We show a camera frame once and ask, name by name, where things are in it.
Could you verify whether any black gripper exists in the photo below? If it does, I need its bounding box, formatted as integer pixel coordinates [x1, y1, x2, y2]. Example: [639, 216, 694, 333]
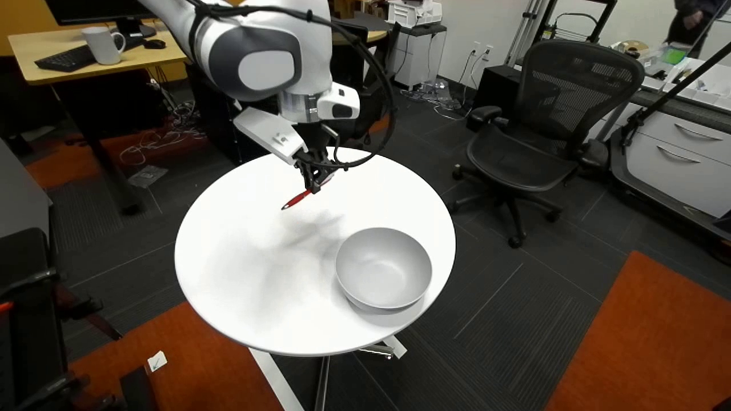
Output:
[294, 124, 339, 195]

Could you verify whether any red pen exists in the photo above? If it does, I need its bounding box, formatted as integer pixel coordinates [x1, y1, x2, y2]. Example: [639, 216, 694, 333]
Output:
[281, 176, 333, 209]

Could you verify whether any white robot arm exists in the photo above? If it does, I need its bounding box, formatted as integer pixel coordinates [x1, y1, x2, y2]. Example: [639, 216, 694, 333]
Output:
[139, 0, 362, 191]

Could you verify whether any white bowl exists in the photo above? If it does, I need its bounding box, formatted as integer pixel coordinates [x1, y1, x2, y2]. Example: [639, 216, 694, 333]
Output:
[337, 228, 431, 311]

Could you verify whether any round white table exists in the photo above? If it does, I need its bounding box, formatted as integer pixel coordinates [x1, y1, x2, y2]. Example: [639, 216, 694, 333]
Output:
[171, 145, 459, 411]

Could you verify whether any wooden desk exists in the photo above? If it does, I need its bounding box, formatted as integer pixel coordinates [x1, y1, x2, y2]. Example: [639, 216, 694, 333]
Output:
[7, 18, 189, 216]

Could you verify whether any white mug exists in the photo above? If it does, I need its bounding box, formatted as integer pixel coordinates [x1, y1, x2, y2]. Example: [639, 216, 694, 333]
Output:
[83, 27, 125, 64]

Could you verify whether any black mesh office chair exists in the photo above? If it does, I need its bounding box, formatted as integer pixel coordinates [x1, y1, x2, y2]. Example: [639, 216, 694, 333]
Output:
[453, 39, 645, 247]

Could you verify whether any black keyboard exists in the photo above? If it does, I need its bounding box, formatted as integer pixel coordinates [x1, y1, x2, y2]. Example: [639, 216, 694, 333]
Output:
[37, 45, 96, 74]

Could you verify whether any white drawer cabinet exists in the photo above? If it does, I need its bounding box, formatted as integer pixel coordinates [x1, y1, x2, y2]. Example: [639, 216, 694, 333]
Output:
[626, 115, 731, 219]

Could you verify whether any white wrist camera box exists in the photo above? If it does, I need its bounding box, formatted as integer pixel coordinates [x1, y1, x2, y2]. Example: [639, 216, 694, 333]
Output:
[234, 108, 307, 165]

